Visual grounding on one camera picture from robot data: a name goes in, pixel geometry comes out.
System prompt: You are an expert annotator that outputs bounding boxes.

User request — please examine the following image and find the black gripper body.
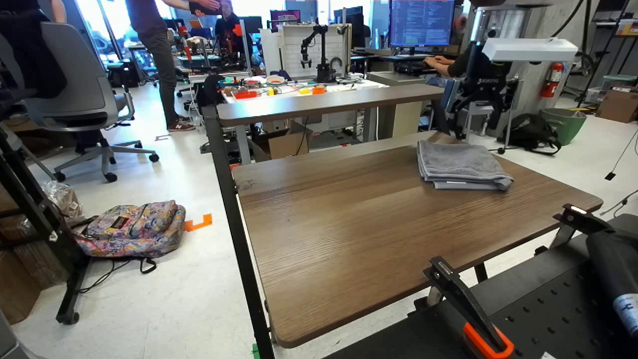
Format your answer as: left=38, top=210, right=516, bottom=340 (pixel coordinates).
left=443, top=59, right=522, bottom=111

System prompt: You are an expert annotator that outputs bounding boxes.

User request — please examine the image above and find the grey towel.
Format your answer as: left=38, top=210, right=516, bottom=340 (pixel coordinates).
left=415, top=137, right=516, bottom=192

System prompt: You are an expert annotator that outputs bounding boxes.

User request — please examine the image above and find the seated person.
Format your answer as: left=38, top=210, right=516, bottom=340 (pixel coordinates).
left=423, top=11, right=490, bottom=79

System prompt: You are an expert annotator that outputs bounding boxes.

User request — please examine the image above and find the black bag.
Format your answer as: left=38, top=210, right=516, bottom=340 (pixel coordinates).
left=506, top=111, right=564, bottom=155

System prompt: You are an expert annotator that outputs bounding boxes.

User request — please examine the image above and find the red fire extinguisher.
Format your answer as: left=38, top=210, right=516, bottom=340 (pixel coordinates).
left=538, top=59, right=566, bottom=99

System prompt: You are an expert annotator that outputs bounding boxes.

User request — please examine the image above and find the computer monitor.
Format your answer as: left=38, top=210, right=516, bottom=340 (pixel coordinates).
left=387, top=0, right=458, bottom=49

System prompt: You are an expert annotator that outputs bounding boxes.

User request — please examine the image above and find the green bin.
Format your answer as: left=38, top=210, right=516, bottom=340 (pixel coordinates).
left=540, top=105, right=590, bottom=147

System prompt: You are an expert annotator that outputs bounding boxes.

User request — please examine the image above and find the large cardboard box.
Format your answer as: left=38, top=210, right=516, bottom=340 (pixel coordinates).
left=594, top=87, right=638, bottom=125

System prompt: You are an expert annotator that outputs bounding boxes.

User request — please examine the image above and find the grey work table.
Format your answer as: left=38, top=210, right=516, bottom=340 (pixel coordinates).
left=215, top=77, right=446, bottom=167

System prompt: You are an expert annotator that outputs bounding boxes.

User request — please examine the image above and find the black orange bar clamp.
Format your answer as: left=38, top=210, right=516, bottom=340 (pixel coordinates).
left=423, top=254, right=518, bottom=359
left=548, top=200, right=616, bottom=250

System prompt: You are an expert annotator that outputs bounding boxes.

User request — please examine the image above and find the brown cardboard box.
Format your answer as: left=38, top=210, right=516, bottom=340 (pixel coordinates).
left=251, top=125, right=313, bottom=161

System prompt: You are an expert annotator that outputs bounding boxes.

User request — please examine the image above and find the black cylinder with label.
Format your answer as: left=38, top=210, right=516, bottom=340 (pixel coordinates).
left=584, top=224, right=638, bottom=340

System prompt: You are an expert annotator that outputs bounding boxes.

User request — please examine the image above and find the black perforated mounting board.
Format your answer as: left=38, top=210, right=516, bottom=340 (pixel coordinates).
left=325, top=230, right=638, bottom=359

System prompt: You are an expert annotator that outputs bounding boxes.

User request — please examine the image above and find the standing person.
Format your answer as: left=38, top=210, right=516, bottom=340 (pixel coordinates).
left=124, top=0, right=225, bottom=131

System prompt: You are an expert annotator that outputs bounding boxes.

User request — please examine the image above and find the colourful patterned backpack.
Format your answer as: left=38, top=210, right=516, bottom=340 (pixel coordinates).
left=70, top=196, right=189, bottom=274

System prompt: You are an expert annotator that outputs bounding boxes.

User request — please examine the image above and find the grey office chair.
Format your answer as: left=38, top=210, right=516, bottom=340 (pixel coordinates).
left=0, top=19, right=161, bottom=185

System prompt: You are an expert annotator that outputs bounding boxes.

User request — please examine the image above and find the clear plastic bag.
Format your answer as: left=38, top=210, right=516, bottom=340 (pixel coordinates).
left=40, top=179, right=86, bottom=226

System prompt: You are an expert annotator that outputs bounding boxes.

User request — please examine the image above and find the black metal stand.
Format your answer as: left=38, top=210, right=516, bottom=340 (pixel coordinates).
left=0, top=121, right=92, bottom=326

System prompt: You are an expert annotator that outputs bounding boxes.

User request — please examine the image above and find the black table frame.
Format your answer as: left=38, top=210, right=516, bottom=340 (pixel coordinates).
left=199, top=101, right=277, bottom=359

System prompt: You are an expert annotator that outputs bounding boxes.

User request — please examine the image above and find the orange plastic bracket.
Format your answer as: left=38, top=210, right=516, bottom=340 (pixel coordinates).
left=181, top=210, right=215, bottom=232

